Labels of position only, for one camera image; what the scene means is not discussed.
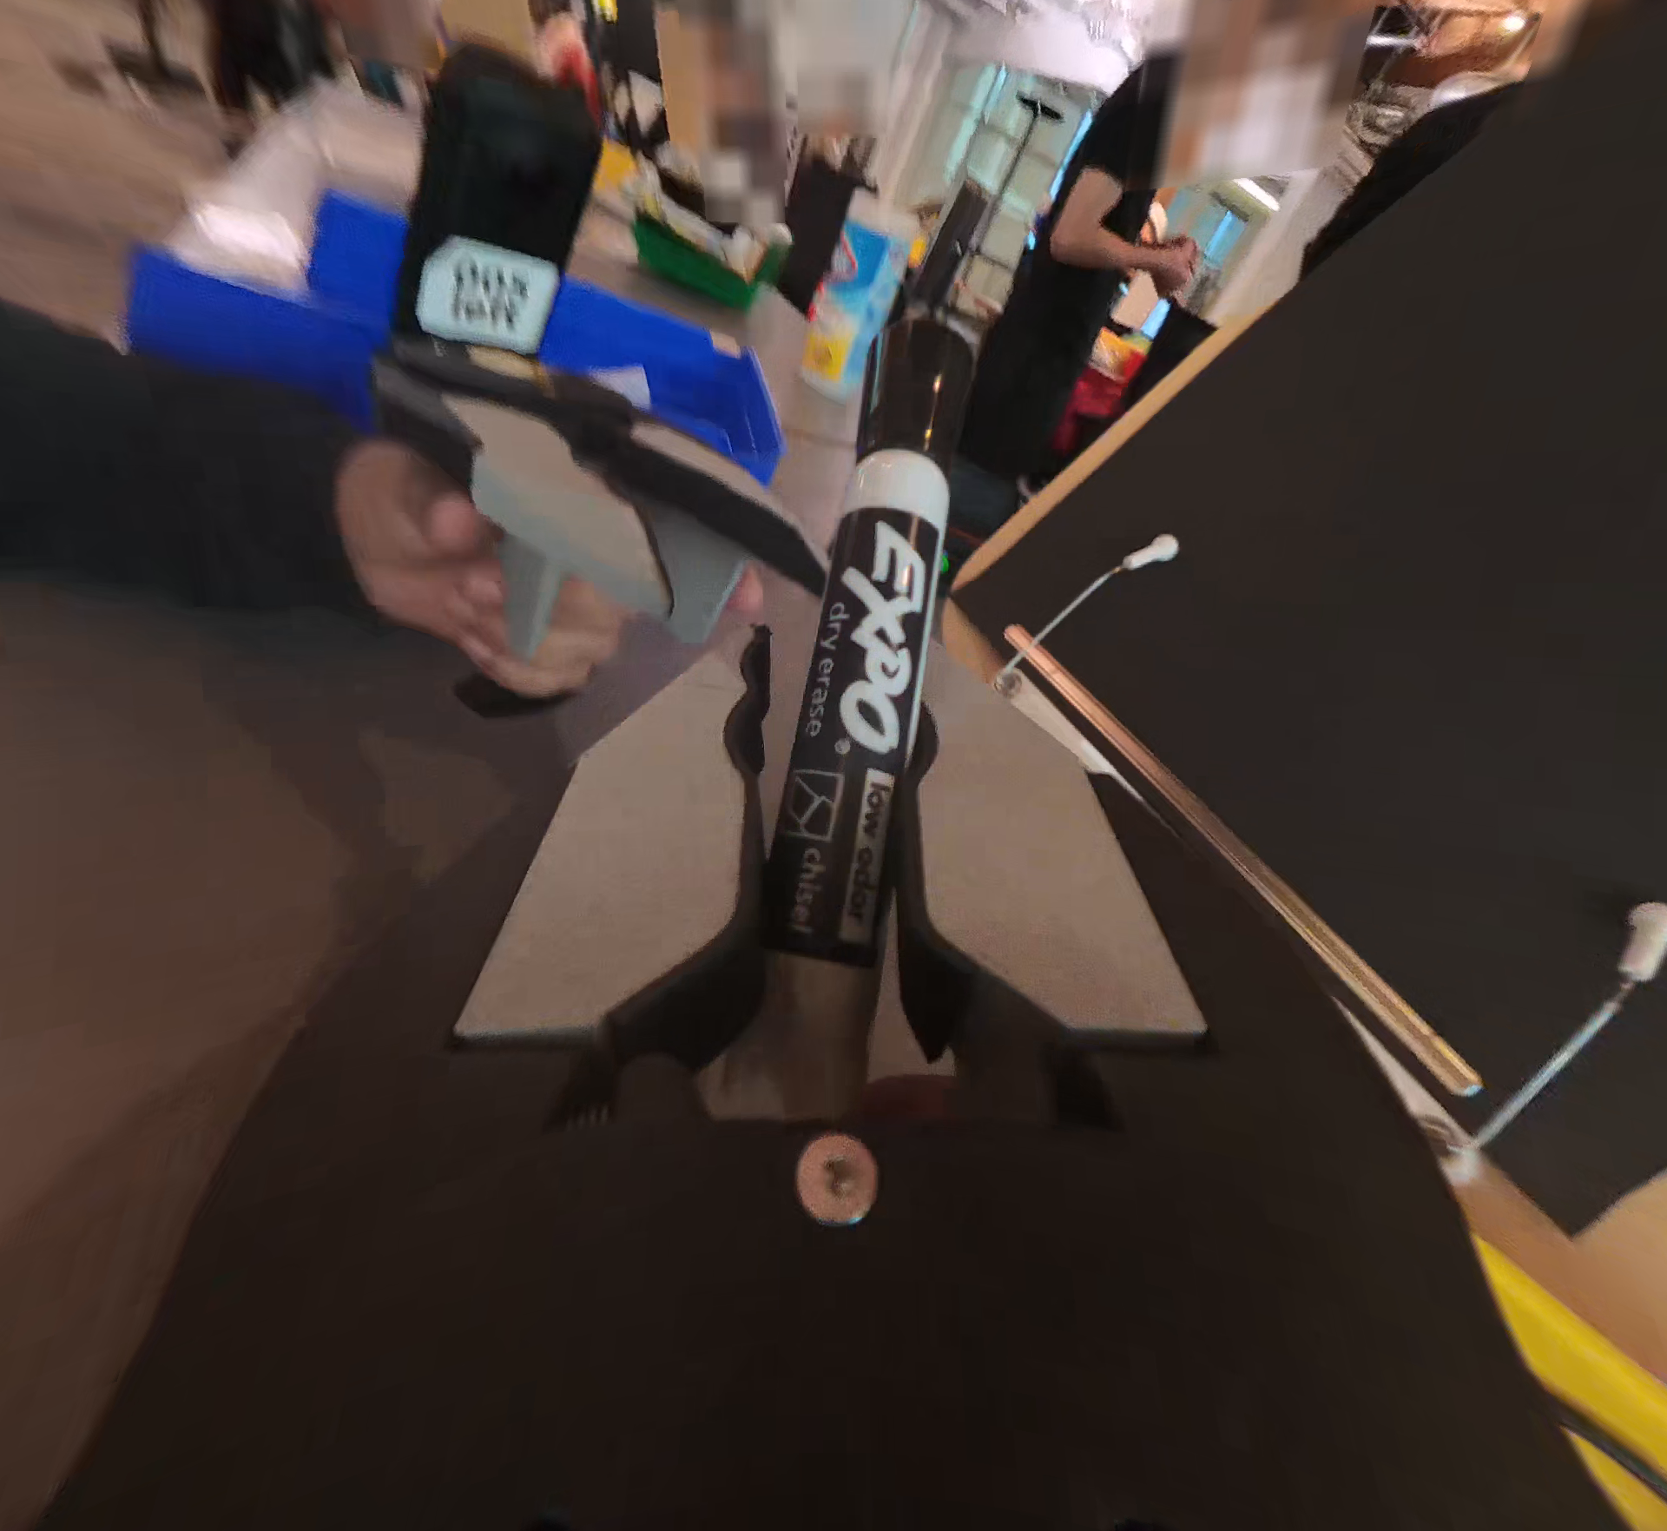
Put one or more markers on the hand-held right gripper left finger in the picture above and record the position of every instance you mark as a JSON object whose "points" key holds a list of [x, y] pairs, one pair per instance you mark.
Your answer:
{"points": [[622, 896]]}

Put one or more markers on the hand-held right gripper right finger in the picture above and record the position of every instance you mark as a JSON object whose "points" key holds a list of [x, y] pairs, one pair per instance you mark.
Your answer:
{"points": [[1044, 896]]}

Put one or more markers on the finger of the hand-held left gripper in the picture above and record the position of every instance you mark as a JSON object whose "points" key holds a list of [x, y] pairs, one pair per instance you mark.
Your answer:
{"points": [[701, 474], [560, 517]]}

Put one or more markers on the blue plastic bin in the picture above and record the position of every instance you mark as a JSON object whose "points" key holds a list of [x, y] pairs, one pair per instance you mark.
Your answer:
{"points": [[652, 362]]}

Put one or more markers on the black dry erase marker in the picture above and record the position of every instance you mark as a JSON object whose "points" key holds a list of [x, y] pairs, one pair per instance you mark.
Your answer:
{"points": [[858, 674]]}

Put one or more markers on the yellow plastic bin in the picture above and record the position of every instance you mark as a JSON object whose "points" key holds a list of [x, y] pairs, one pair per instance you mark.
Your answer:
{"points": [[1593, 1358]]}

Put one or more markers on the green flat object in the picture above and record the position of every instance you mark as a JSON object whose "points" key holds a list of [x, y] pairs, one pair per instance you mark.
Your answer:
{"points": [[701, 261]]}

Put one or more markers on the person's left hand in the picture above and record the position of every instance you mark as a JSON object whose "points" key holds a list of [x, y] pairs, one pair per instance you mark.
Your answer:
{"points": [[414, 553]]}

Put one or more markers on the disinfecting wipes canister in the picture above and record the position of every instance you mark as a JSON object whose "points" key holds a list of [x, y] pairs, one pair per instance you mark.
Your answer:
{"points": [[849, 310]]}

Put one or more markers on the black panel on stand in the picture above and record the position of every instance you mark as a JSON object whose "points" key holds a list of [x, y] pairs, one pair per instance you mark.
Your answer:
{"points": [[950, 244]]}

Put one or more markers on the black floor lamp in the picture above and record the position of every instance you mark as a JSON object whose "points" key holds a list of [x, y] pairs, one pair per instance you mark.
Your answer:
{"points": [[1027, 150]]}

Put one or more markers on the black wooden book stand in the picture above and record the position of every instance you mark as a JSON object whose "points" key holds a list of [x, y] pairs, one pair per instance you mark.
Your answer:
{"points": [[1428, 517]]}

